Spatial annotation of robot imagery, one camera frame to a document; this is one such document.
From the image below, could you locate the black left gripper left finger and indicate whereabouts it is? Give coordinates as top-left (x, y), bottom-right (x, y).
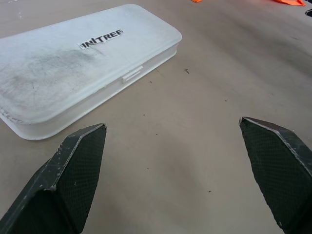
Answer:
top-left (0, 123), bottom-right (107, 234)

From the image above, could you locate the orange object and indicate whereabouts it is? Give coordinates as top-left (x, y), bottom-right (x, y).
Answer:
top-left (272, 0), bottom-right (307, 7)

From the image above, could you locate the white plastic lidded box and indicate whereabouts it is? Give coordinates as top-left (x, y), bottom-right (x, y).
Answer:
top-left (0, 3), bottom-right (183, 141)

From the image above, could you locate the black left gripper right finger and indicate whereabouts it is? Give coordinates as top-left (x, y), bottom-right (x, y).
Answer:
top-left (238, 117), bottom-right (312, 234)

